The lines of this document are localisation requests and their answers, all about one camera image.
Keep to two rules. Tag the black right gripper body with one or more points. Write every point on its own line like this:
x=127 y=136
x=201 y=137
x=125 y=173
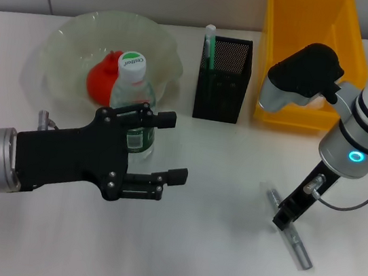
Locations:
x=302 y=196

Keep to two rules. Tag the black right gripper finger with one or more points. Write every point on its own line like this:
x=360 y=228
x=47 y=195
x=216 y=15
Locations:
x=284 y=219

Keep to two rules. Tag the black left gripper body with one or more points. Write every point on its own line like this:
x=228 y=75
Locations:
x=71 y=156

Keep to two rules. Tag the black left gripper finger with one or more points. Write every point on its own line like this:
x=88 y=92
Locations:
x=167 y=119
x=178 y=176

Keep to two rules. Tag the grey pen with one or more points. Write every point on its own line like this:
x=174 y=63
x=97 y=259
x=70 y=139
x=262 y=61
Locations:
x=300 y=250

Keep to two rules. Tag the clear green-label water bottle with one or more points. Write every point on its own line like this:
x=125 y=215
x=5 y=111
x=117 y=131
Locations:
x=132 y=65

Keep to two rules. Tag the orange red fruit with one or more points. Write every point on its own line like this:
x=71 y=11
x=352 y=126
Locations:
x=100 y=78

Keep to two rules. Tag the green pen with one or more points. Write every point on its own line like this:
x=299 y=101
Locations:
x=209 y=45

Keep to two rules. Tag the black mesh pen holder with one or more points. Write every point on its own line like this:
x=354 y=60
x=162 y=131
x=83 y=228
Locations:
x=220 y=91

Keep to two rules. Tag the pale green glass fruit plate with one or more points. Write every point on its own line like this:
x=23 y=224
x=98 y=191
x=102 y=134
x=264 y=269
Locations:
x=77 y=40

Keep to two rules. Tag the yellow plastic bin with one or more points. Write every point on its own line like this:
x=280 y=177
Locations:
x=288 y=29

